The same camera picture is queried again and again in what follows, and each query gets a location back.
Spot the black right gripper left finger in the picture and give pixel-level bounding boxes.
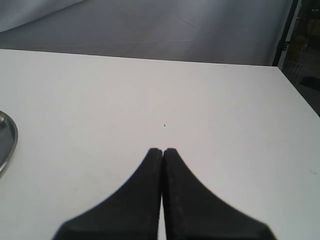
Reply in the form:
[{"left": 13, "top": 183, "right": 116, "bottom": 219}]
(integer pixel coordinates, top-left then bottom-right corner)
[{"left": 53, "top": 148, "right": 163, "bottom": 240}]

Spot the round stainless steel plate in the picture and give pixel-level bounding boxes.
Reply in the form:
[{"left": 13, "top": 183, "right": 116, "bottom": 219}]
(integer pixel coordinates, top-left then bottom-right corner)
[{"left": 0, "top": 111, "right": 19, "bottom": 177}]

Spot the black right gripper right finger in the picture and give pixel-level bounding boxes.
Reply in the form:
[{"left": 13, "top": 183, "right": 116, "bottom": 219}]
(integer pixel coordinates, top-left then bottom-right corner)
[{"left": 162, "top": 148, "right": 276, "bottom": 240}]

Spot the black vertical stand pole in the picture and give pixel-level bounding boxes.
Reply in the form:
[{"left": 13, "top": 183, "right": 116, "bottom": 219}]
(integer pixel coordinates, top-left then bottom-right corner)
[{"left": 271, "top": 0, "right": 299, "bottom": 67}]

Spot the white wire basket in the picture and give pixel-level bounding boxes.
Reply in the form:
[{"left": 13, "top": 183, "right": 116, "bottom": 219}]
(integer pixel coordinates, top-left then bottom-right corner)
[{"left": 282, "top": 48, "right": 320, "bottom": 87}]

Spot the grey backdrop cloth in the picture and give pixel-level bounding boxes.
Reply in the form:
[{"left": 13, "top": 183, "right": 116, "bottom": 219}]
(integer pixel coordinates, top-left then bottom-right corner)
[{"left": 0, "top": 0, "right": 292, "bottom": 66}]

